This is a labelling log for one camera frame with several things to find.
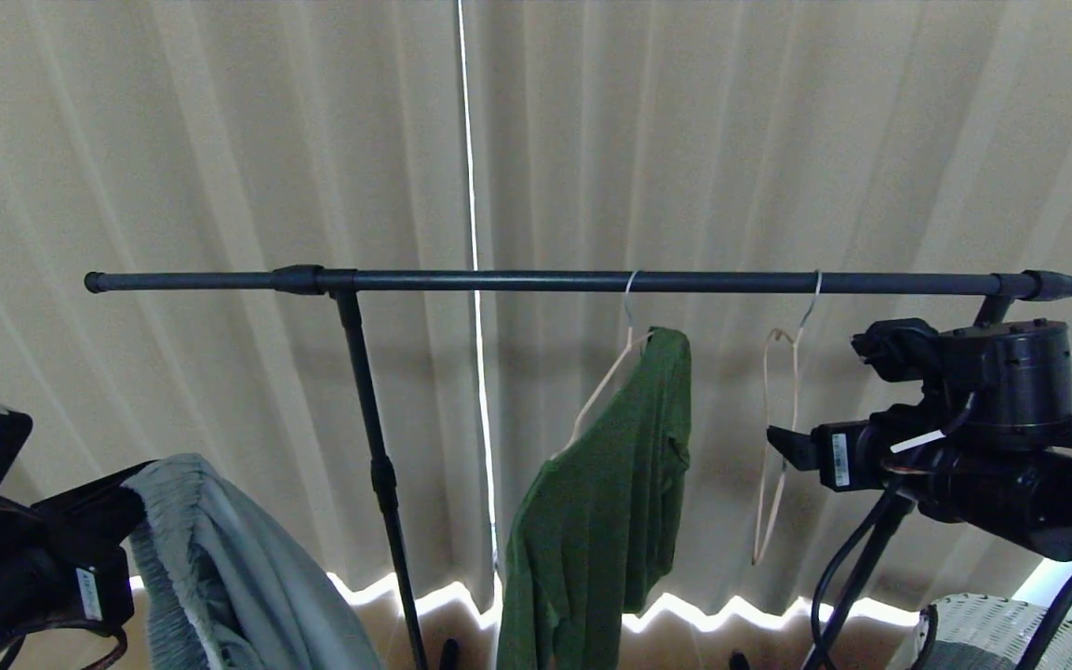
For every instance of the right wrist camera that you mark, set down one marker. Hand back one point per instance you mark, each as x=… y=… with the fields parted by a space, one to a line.
x=899 y=349

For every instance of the pink clothes hanger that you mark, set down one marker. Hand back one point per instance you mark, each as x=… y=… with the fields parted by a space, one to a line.
x=757 y=544
x=592 y=402

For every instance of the black clothes rack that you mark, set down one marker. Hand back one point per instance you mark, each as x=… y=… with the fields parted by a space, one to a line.
x=545 y=281

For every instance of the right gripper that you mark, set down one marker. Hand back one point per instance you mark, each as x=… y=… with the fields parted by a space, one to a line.
x=880 y=456

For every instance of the beige curtain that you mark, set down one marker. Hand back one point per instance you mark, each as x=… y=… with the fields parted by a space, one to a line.
x=173 y=140

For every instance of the white laundry basket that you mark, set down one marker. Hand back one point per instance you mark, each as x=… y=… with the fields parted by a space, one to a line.
x=992 y=633

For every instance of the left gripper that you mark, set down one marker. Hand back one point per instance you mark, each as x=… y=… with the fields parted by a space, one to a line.
x=33 y=586

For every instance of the green long-sleeved shirt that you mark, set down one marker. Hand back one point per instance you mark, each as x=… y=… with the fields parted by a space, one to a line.
x=601 y=521

